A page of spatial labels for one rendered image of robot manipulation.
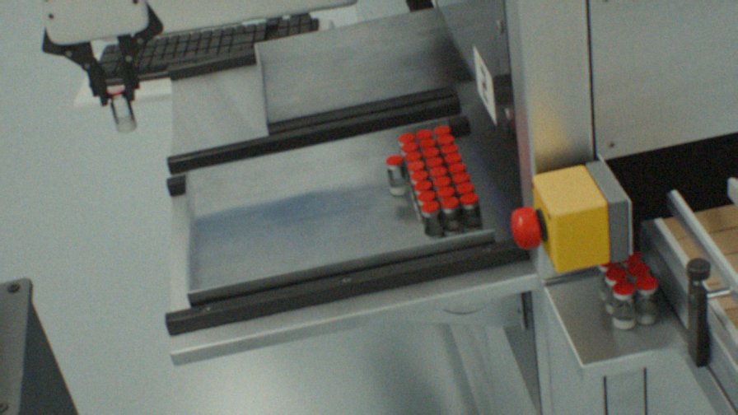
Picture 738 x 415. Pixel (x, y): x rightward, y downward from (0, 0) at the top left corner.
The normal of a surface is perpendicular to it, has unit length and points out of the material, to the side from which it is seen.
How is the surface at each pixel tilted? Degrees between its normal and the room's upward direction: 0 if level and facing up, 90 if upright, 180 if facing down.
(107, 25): 93
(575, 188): 0
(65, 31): 89
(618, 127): 90
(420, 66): 0
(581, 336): 0
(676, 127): 90
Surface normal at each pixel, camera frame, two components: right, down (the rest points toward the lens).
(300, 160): 0.13, 0.54
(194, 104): -0.15, -0.82
